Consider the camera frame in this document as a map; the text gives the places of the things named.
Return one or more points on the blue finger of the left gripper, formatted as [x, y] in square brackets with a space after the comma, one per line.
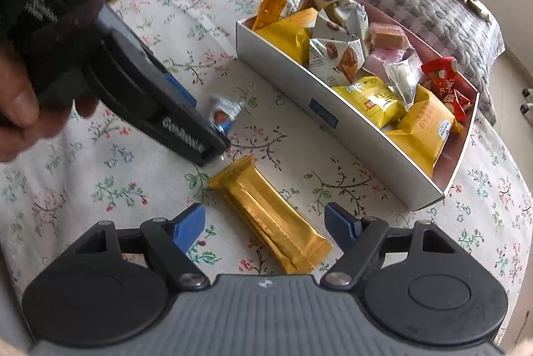
[177, 95]
[207, 143]

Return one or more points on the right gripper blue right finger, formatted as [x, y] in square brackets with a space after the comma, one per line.
[360, 241]

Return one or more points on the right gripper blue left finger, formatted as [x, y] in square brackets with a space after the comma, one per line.
[168, 242]

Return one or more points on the orange silver snack packet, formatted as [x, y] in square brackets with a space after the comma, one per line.
[269, 12]

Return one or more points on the clear brown biscuit pack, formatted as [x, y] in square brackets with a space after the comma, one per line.
[387, 36]

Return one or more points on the person's left hand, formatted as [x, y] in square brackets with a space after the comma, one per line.
[19, 104]

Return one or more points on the blue white candy packet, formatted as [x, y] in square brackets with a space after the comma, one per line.
[222, 113]

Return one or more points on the long gold foil snack bar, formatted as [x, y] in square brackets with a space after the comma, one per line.
[295, 243]

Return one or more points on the floral tablecloth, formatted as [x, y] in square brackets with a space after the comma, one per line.
[102, 168]

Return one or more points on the white pink cardboard box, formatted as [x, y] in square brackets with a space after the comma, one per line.
[350, 127]

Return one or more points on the orange-yellow snack pack left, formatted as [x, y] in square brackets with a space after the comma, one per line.
[292, 34]

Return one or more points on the orange-yellow snack pack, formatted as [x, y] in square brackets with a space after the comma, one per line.
[292, 34]
[422, 133]

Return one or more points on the orange-yellow snack pack right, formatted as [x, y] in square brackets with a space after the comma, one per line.
[422, 133]

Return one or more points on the yellow snack pack middle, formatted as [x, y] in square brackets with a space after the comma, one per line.
[374, 99]

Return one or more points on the white nut snack packet front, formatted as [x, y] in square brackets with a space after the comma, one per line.
[335, 62]

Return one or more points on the white nut snack packet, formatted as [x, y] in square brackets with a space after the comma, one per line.
[335, 62]
[342, 20]

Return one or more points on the clear white candy packet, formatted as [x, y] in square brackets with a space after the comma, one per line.
[404, 73]

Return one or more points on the white nut snack packet back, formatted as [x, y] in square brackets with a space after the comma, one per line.
[342, 20]

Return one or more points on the pink snack packet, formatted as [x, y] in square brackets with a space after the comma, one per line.
[376, 60]

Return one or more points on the red candy packet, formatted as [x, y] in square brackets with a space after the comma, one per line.
[443, 77]

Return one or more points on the white office chair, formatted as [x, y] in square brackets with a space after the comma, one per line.
[526, 108]

